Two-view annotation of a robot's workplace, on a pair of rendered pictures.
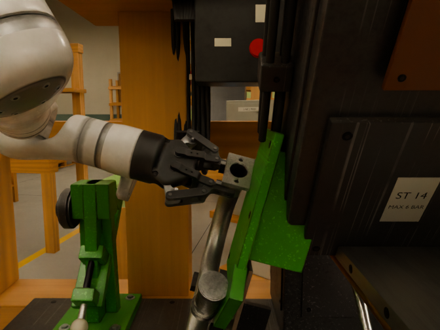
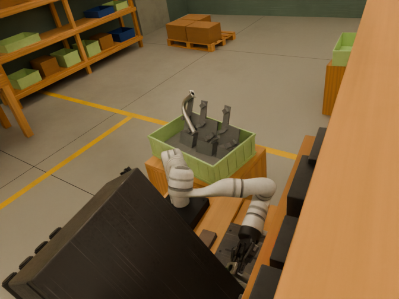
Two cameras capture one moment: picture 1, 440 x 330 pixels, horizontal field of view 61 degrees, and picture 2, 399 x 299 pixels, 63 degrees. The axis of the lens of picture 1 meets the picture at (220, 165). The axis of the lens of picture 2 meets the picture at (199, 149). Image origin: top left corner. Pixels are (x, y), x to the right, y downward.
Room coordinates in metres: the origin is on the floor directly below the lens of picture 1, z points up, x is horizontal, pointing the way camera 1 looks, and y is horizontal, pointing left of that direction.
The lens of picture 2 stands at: (0.83, -0.58, 2.14)
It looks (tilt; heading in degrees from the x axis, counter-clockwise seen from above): 35 degrees down; 121
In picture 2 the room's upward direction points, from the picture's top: 10 degrees counter-clockwise
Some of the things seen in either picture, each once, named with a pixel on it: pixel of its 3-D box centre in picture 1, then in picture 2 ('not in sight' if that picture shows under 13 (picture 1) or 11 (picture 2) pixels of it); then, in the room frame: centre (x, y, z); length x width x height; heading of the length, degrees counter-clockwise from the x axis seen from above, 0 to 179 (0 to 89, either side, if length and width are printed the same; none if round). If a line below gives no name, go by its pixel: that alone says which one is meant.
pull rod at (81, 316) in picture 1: (82, 314); not in sight; (0.59, 0.23, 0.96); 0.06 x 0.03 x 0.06; 0
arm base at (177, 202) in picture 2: not in sight; (178, 189); (0.04, 0.45, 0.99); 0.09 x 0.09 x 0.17; 85
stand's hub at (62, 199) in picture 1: (67, 208); not in sight; (0.68, 0.28, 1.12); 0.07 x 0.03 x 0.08; 0
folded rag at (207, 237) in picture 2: not in sight; (205, 239); (0.28, 0.25, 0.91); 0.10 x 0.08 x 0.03; 87
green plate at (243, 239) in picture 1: (275, 207); not in sight; (0.49, -0.07, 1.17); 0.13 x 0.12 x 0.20; 90
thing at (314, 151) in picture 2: not in sight; (326, 154); (0.77, 0.14, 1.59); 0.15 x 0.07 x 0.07; 90
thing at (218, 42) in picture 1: (239, 45); not in sight; (0.76, -0.04, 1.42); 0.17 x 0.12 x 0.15; 90
